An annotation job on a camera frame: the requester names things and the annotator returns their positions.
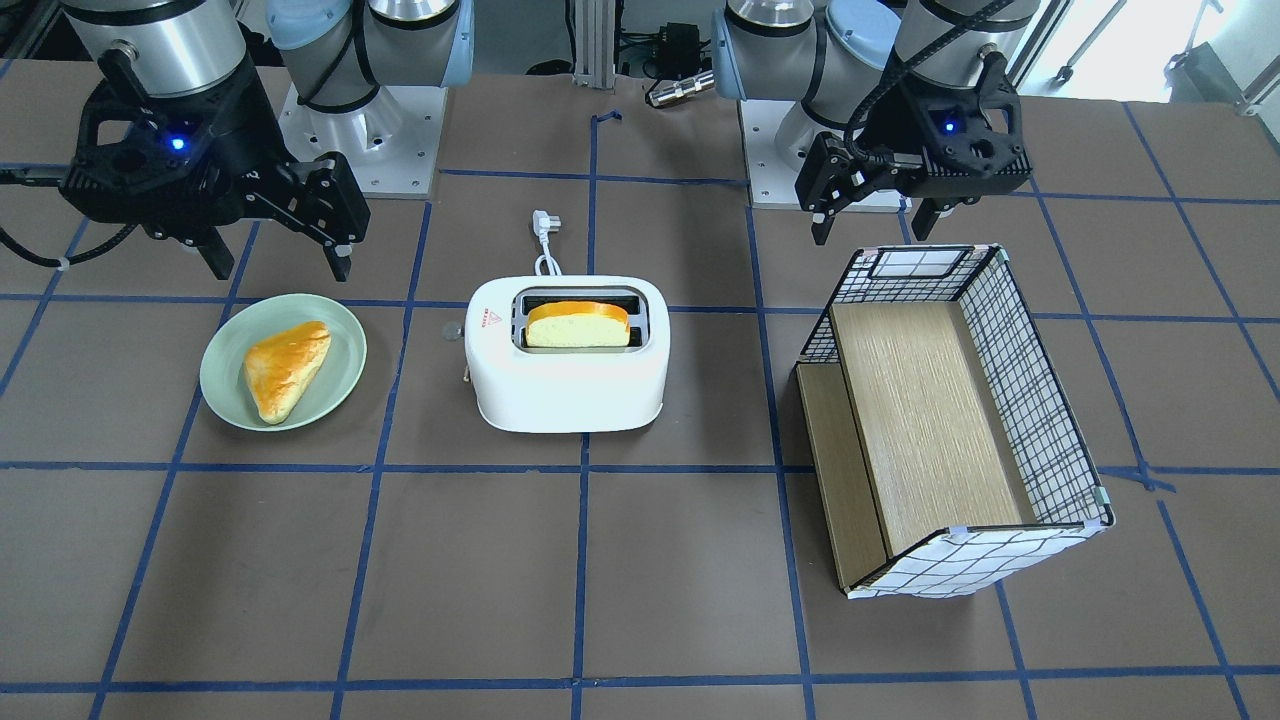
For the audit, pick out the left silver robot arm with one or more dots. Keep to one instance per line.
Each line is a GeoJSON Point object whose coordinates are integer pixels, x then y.
{"type": "Point", "coordinates": [836, 59]}

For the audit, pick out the aluminium frame post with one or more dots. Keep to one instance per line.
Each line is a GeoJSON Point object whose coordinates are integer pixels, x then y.
{"type": "Point", "coordinates": [594, 26]}

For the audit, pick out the white two-slot toaster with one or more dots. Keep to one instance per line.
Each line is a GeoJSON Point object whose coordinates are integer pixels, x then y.
{"type": "Point", "coordinates": [566, 390]}

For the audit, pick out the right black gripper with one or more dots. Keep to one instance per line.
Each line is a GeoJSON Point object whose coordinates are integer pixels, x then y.
{"type": "Point", "coordinates": [243, 133]}

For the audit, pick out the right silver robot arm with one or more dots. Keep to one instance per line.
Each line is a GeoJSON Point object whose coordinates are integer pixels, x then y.
{"type": "Point", "coordinates": [339, 53]}

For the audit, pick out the silver metal cylinder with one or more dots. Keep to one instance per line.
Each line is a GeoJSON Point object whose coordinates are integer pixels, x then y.
{"type": "Point", "coordinates": [666, 93]}

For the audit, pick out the bread slice in toaster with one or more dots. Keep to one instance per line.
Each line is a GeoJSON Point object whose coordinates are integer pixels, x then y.
{"type": "Point", "coordinates": [577, 324]}

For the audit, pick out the light green plate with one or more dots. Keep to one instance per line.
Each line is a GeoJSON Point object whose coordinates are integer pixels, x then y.
{"type": "Point", "coordinates": [221, 369]}

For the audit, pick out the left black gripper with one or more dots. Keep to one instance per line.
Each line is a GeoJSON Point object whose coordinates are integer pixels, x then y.
{"type": "Point", "coordinates": [896, 137]}

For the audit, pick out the wire basket with wooden shelf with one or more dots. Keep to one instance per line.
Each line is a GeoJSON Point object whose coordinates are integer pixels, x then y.
{"type": "Point", "coordinates": [945, 448]}

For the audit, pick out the triangular golden bread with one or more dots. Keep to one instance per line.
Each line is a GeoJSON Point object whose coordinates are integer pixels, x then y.
{"type": "Point", "coordinates": [279, 369]}

